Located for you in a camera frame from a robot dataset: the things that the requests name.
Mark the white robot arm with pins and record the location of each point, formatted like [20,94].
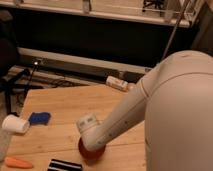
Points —
[175,101]

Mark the white bottle on floor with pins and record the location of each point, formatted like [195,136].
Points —
[119,84]

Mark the metal pole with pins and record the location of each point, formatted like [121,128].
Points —
[179,18]

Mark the blue crumpled cloth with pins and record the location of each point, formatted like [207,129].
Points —
[39,118]

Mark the black office chair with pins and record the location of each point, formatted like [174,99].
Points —
[9,57]

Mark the black white striped object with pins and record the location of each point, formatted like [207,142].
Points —
[60,165]

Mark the white cup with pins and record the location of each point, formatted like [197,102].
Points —
[15,124]

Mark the orange carrot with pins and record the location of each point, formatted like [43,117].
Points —
[17,163]

